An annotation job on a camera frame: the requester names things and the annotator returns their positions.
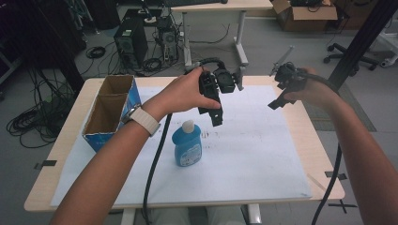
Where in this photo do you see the black metal pole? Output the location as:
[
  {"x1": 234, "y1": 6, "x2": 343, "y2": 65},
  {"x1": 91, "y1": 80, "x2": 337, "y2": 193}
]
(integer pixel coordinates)
[{"x1": 327, "y1": 0, "x2": 398, "y2": 94}]

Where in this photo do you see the person's left hand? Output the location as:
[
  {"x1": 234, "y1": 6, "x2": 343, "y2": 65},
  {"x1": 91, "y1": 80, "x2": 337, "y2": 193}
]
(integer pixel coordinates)
[{"x1": 149, "y1": 66, "x2": 222, "y2": 122}]

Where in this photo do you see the wooden desk with white legs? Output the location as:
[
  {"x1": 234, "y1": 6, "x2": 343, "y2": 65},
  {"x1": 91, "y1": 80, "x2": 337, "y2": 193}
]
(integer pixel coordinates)
[{"x1": 170, "y1": 0, "x2": 274, "y2": 69}]

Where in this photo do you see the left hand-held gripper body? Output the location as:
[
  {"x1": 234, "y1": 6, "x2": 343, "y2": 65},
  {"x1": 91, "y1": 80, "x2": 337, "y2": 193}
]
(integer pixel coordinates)
[{"x1": 197, "y1": 57, "x2": 237, "y2": 128}]

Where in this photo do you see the blue bottle with white cap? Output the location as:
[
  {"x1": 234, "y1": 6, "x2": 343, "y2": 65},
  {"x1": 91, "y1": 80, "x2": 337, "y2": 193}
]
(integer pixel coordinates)
[{"x1": 171, "y1": 119, "x2": 203, "y2": 168}]

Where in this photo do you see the white table leg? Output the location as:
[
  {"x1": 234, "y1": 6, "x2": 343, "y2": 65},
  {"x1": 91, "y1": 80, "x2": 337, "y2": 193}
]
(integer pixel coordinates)
[
  {"x1": 246, "y1": 202, "x2": 263, "y2": 225},
  {"x1": 119, "y1": 208, "x2": 137, "y2": 225}
]

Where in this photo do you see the white paper sheet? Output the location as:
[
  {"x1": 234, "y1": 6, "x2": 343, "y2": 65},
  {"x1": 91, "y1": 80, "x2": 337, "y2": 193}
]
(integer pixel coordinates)
[{"x1": 50, "y1": 84, "x2": 314, "y2": 208}]

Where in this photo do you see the small open computer case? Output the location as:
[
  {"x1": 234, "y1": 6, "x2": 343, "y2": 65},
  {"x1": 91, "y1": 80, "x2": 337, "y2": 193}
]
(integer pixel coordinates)
[{"x1": 155, "y1": 17, "x2": 180, "y2": 61}]

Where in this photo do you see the person's right hand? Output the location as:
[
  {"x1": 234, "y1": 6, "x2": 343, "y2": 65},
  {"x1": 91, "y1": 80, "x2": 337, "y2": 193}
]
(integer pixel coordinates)
[{"x1": 283, "y1": 66, "x2": 342, "y2": 111}]

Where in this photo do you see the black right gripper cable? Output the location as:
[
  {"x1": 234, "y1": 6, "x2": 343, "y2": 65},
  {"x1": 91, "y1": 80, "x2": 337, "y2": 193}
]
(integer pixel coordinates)
[{"x1": 299, "y1": 71, "x2": 344, "y2": 225}]

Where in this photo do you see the black keyboard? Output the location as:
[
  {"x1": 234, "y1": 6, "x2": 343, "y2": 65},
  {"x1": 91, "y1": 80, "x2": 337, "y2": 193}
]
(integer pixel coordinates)
[{"x1": 163, "y1": 0, "x2": 222, "y2": 8}]

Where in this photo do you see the brown cardboard box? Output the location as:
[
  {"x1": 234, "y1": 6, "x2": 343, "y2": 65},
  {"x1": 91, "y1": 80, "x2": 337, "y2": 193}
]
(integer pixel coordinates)
[{"x1": 270, "y1": 0, "x2": 339, "y2": 33}]

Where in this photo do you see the black computer tower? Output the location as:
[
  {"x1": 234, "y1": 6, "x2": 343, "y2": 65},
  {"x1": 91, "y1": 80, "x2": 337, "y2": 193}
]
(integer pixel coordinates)
[{"x1": 113, "y1": 17, "x2": 149, "y2": 70}]

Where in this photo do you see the black office chair base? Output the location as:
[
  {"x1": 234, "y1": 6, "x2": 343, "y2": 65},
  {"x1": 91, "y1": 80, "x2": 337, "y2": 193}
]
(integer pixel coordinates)
[{"x1": 323, "y1": 42, "x2": 380, "y2": 72}]

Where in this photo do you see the heap of black cables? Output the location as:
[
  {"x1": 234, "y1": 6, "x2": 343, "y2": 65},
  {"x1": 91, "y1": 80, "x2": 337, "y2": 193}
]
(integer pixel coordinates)
[{"x1": 6, "y1": 66, "x2": 83, "y2": 150}]

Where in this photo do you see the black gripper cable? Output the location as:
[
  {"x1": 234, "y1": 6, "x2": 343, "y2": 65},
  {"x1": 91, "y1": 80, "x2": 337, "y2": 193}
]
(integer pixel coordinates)
[
  {"x1": 299, "y1": 71, "x2": 344, "y2": 225},
  {"x1": 142, "y1": 112, "x2": 174, "y2": 225}
]

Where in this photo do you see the blue cardboard box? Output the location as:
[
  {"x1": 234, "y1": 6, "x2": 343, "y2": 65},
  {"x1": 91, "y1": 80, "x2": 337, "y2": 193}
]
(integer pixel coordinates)
[{"x1": 82, "y1": 74, "x2": 143, "y2": 154}]

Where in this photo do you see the coiled black cable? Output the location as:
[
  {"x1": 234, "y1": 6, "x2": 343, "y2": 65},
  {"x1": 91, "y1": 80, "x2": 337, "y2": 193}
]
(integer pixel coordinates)
[
  {"x1": 142, "y1": 57, "x2": 163, "y2": 73},
  {"x1": 84, "y1": 45, "x2": 107, "y2": 60}
]

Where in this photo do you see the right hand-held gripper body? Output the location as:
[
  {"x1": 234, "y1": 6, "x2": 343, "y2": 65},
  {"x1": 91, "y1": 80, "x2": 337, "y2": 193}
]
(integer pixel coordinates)
[{"x1": 267, "y1": 61, "x2": 309, "y2": 111}]

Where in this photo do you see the beige wristwatch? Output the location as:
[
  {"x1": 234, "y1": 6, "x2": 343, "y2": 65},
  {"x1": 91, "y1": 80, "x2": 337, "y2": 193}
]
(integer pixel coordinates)
[{"x1": 121, "y1": 103, "x2": 161, "y2": 138}]

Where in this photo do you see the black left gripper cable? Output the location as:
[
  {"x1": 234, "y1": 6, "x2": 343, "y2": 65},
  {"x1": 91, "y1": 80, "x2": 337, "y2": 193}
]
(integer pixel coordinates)
[{"x1": 142, "y1": 112, "x2": 174, "y2": 225}]

